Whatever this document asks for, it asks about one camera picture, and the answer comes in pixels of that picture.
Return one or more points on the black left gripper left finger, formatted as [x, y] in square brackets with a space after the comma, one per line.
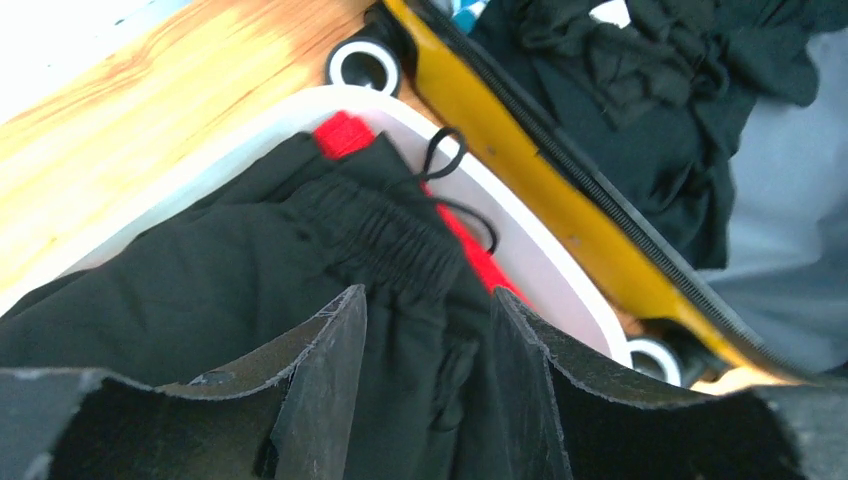
[283, 411]

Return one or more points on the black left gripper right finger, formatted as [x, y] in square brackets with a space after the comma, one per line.
[572, 413]

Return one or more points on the white rectangular basin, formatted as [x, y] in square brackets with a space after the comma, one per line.
[543, 272]

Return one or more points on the black garment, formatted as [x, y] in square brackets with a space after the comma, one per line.
[659, 104]
[263, 254]

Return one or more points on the yellow cartoon hard-shell suitcase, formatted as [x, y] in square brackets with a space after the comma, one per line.
[688, 332]

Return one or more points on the red garment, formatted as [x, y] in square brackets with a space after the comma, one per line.
[344, 134]

